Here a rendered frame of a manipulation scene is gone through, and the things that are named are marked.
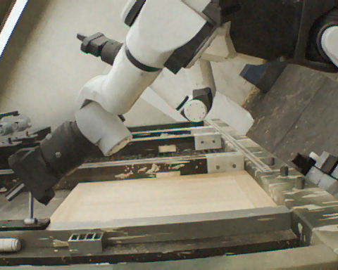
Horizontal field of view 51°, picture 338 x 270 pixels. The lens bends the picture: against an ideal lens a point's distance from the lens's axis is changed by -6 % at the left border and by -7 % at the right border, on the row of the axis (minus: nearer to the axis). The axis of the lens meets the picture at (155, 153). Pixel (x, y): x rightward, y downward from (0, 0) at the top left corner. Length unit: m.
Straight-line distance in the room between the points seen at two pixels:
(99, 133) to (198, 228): 0.28
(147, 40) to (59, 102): 6.40
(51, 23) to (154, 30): 6.32
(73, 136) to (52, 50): 6.16
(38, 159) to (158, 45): 0.35
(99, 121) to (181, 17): 0.27
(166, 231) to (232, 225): 0.14
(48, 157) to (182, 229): 0.31
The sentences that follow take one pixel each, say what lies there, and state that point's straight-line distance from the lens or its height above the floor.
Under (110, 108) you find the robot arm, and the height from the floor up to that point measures 1.33.
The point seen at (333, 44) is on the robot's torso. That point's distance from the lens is 1.06.
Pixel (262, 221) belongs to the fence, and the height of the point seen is 0.95.
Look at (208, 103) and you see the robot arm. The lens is 1.27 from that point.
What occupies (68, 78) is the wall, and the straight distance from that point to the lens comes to 6.79.
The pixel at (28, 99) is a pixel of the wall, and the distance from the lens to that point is 7.15.
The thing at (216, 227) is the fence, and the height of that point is 1.02.
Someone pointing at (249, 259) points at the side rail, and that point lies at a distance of 0.60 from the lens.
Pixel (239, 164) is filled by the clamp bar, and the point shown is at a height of 0.92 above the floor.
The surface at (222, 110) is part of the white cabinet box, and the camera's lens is 5.07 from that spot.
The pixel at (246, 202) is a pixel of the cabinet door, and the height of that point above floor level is 0.94.
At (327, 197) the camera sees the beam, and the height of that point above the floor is 0.83.
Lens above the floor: 1.27
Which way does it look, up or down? 5 degrees down
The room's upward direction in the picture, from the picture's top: 57 degrees counter-clockwise
